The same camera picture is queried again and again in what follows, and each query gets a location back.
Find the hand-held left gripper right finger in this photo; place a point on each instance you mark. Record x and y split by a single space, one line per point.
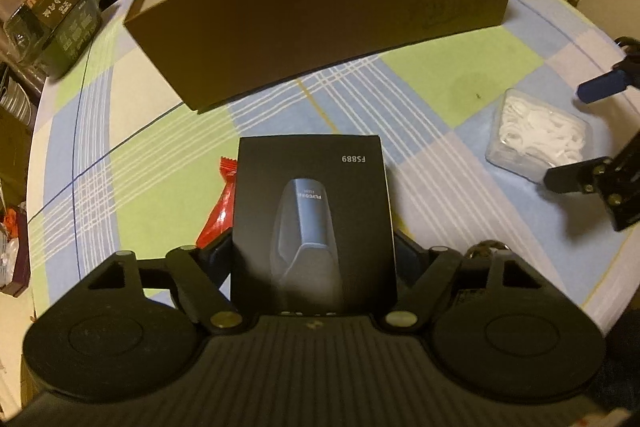
407 252

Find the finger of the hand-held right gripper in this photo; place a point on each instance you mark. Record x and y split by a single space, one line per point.
605 84
575 174

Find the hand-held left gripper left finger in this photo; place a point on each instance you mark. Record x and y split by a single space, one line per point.
212 257

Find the clear floss pick box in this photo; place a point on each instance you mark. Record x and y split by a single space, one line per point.
537 137

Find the black shaver box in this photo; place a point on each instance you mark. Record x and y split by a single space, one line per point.
310 207

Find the brown cardboard storage box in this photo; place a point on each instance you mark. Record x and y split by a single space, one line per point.
325 7

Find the checked tablecloth desktop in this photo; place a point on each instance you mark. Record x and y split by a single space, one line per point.
150 157

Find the red foil packet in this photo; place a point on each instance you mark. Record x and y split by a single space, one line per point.
222 212

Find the dark purple box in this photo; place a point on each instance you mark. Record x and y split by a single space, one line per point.
15 267

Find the orange small item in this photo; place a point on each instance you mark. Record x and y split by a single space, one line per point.
11 221

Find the cardboard box with dish print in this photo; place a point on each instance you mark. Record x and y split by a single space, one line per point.
15 132

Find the black and green bowl pack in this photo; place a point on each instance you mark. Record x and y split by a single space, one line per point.
55 22

